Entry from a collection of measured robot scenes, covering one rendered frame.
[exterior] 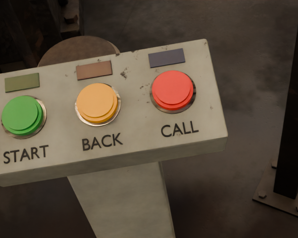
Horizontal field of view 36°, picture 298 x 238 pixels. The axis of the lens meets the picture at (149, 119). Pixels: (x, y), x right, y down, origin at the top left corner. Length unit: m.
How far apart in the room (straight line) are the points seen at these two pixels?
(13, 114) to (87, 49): 0.21
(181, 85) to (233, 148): 0.71
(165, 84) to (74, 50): 0.23
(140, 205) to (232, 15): 1.04
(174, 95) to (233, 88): 0.84
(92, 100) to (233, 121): 0.79
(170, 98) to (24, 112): 0.14
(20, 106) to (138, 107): 0.12
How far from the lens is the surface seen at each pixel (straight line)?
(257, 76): 1.31
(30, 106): 0.47
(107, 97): 0.45
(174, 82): 0.45
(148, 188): 0.53
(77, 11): 1.51
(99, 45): 0.65
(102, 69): 0.47
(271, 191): 1.08
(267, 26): 1.47
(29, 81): 0.49
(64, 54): 0.65
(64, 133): 0.46
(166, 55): 0.47
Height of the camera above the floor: 0.93
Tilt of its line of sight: 50 degrees down
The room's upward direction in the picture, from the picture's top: 11 degrees counter-clockwise
